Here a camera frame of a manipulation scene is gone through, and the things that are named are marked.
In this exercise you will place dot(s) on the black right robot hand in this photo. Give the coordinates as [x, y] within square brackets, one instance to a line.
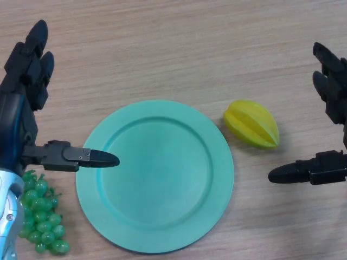
[333, 78]

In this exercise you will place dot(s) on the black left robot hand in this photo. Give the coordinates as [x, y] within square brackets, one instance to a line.
[16, 116]

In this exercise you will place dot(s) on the yellow starfruit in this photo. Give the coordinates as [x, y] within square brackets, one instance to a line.
[252, 124]

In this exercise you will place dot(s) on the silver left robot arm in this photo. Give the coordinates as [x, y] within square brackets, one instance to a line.
[9, 216]

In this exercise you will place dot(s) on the green round plate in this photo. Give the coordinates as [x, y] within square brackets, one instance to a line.
[154, 189]

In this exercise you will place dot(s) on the green grape bunch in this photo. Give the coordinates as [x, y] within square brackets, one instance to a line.
[40, 224]

